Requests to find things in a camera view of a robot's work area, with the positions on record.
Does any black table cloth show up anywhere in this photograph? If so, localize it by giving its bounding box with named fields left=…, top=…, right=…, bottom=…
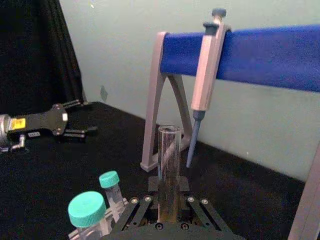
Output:
left=0, top=100, right=306, bottom=240

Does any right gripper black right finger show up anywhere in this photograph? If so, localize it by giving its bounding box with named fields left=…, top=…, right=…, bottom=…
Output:
left=177, top=176, right=233, bottom=233

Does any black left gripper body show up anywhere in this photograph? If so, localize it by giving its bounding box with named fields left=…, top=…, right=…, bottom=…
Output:
left=24, top=103, right=70, bottom=141

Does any large teal-capped clear tube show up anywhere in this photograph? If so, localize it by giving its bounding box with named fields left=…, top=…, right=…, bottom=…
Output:
left=67, top=190, right=111, bottom=240

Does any grey pipette stand, blue bar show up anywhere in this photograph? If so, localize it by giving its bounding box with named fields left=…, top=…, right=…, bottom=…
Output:
left=139, top=23, right=320, bottom=240

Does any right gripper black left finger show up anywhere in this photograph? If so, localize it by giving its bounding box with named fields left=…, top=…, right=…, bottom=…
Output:
left=113, top=176, right=161, bottom=233

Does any black curtain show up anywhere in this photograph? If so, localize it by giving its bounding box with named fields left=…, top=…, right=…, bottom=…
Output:
left=0, top=0, right=85, bottom=116

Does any clear plastic tube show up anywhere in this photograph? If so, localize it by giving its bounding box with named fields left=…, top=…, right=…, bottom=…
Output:
left=157, top=125, right=182, bottom=224

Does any grey pipette with blue tip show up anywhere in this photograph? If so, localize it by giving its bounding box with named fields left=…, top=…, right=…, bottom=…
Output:
left=185, top=7, right=232, bottom=169

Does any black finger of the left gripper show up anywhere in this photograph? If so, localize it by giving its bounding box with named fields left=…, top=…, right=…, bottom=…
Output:
left=59, top=99, right=89, bottom=109
left=57, top=125, right=99, bottom=141

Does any small teal-capped clear tube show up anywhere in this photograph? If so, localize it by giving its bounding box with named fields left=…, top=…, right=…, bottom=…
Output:
left=98, top=170, right=126, bottom=219

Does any dark cable with silver plug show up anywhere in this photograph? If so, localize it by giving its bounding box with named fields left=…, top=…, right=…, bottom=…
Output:
left=10, top=134, right=28, bottom=152

